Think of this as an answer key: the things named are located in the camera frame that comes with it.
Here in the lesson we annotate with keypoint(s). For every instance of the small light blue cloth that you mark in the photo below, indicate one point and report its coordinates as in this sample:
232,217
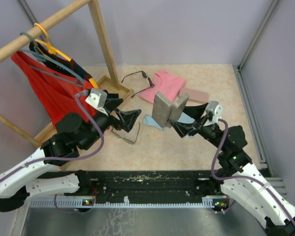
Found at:
149,121

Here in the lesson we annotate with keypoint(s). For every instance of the pink folded shirt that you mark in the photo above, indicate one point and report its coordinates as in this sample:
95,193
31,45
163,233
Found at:
166,83

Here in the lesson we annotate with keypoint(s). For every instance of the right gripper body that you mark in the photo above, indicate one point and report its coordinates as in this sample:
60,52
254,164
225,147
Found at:
208,130

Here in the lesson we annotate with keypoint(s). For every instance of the large light blue cloth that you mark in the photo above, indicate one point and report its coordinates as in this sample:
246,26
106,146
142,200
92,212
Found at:
184,118

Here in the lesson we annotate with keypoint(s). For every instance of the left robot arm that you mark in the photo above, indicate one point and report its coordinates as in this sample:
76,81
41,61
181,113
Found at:
75,139

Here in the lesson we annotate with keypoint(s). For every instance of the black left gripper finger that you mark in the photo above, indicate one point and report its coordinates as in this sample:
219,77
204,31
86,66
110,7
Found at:
127,119
112,101

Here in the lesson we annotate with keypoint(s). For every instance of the wooden clothes rack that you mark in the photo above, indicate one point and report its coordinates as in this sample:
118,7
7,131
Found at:
110,83

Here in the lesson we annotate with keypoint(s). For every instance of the grey-blue plastic hanger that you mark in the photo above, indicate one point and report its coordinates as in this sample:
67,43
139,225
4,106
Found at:
42,58

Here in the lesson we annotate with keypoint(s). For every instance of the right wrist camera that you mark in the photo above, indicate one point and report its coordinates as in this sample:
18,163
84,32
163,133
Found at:
214,111

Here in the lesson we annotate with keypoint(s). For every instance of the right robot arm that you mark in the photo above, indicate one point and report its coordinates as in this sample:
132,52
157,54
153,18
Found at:
235,172

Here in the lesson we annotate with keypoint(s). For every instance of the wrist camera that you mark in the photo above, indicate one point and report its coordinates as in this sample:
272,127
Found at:
96,98
214,111

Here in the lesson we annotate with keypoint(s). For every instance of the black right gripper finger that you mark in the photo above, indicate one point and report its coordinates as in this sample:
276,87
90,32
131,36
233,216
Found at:
185,129
197,112

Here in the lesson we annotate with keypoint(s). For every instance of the thin wire-frame sunglasses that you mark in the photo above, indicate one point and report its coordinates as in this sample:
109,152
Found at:
128,137

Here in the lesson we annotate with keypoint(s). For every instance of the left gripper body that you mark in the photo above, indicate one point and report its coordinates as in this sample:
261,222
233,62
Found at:
103,121

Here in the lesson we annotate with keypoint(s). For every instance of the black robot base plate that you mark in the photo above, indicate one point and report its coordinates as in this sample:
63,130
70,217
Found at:
155,188

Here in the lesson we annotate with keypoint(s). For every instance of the dark striped hanging garment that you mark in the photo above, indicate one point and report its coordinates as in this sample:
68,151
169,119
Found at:
71,64

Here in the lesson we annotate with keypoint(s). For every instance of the yellow plastic hanger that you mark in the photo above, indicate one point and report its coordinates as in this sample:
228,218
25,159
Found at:
51,49

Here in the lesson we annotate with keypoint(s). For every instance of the tortoiseshell sunglasses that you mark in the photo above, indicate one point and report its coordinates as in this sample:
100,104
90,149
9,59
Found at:
145,75

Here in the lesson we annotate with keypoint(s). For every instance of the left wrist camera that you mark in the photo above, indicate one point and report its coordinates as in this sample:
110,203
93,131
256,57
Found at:
96,98

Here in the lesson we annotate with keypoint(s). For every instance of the grey glasses case green lining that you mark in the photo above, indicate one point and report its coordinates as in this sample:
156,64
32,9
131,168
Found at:
165,110

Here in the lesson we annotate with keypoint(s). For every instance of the red hanging shirt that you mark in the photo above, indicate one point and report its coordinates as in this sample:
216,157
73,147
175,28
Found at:
55,91

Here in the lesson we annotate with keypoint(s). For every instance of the pink glasses case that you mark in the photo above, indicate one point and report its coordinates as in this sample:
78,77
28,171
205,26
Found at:
195,95

